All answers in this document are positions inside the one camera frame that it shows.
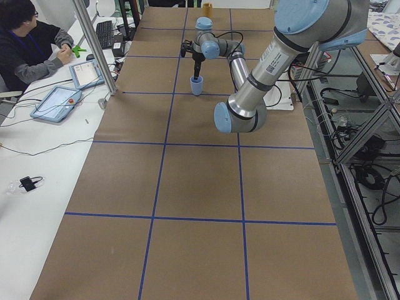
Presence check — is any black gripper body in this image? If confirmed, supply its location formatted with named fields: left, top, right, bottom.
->
left=192, top=52, right=205, bottom=62

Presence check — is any light blue plastic cup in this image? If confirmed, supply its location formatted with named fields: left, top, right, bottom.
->
left=190, top=76, right=204, bottom=96

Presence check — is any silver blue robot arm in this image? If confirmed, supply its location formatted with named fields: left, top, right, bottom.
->
left=214, top=1, right=369, bottom=133
left=181, top=17, right=249, bottom=96

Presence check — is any tan wooden cup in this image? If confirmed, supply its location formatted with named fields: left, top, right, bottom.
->
left=202, top=2, right=213, bottom=18

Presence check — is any black keyboard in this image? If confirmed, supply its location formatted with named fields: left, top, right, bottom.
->
left=96, top=21, right=114, bottom=49

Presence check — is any far blue teach pendant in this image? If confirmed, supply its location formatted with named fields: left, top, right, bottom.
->
left=69, top=59, right=104, bottom=89

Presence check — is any blue teach pendant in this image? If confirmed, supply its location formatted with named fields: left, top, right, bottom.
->
left=69, top=59, right=104, bottom=89
left=30, top=86, right=82, bottom=123

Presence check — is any green plastic clamp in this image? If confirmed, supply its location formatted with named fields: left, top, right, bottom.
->
left=71, top=45, right=87, bottom=59

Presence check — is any near blue teach pendant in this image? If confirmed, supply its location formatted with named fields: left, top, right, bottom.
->
left=30, top=86, right=82, bottom=123

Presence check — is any seated person dark hoodie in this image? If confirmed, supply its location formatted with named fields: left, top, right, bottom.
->
left=1, top=1, right=74, bottom=92

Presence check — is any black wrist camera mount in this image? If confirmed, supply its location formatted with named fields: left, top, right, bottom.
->
left=180, top=39, right=194, bottom=58

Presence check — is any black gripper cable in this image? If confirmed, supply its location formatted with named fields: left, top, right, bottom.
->
left=215, top=31, right=245, bottom=53

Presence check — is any white camera mast pedestal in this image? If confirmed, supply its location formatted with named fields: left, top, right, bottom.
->
left=263, top=76, right=294, bottom=111

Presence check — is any aluminium frame post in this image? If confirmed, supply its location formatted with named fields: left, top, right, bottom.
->
left=72, top=0, right=117, bottom=96

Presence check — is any small black device with cable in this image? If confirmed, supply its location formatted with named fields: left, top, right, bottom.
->
left=19, top=176, right=43, bottom=192

